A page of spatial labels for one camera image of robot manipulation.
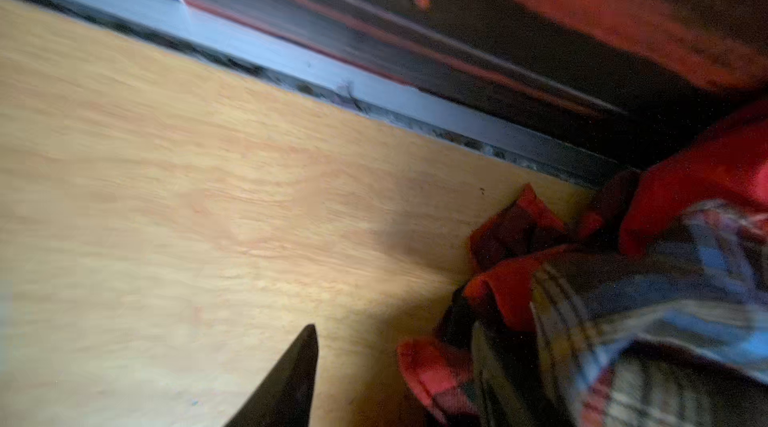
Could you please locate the red jacket cloth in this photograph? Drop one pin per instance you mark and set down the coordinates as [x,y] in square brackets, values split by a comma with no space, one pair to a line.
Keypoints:
[728,161]

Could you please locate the red black checkered cloth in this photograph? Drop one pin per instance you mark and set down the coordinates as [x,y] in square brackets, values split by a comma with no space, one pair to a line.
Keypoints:
[505,251]

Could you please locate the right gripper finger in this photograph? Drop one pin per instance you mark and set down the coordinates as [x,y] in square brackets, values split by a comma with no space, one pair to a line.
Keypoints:
[284,397]

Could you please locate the grey red plaid shirt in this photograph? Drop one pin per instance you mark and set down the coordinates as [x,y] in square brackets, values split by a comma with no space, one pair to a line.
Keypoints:
[675,337]

